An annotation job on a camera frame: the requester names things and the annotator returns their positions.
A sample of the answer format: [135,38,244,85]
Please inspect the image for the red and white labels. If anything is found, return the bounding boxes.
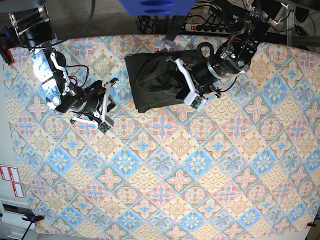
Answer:
[0,165,25,198]

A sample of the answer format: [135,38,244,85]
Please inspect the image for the orange clamp lower right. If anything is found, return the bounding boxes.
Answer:
[306,222,317,227]

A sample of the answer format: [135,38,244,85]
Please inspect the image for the blue plastic box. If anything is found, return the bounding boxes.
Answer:
[119,0,196,16]

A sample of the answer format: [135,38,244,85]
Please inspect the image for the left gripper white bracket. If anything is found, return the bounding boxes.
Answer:
[167,57,221,111]

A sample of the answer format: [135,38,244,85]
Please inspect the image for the black remote control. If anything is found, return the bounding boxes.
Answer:
[165,15,187,42]

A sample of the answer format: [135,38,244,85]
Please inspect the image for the patterned pastel tablecloth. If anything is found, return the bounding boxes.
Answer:
[3,35,320,240]

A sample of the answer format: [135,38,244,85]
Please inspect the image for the dark green long-sleeve shirt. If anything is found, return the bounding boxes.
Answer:
[124,49,205,113]

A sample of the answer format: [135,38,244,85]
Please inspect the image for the blue clamp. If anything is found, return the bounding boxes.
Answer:
[21,214,45,240]
[0,26,16,66]

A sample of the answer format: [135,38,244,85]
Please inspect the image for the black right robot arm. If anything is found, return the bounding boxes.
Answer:
[0,0,118,134]

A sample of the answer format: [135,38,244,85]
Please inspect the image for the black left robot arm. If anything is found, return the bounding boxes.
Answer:
[167,0,284,110]

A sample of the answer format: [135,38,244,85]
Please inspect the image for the blue clamp upper left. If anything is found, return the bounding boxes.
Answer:
[0,26,16,66]

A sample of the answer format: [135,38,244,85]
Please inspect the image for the grey cabinet lower left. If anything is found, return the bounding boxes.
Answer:
[0,198,32,240]

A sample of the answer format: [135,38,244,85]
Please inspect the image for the black power strip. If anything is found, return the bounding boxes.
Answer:
[184,23,230,34]

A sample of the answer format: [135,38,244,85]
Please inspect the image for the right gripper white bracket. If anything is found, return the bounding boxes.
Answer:
[70,78,119,134]

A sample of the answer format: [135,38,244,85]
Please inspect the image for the blue clamp lower left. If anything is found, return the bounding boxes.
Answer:
[21,214,45,240]

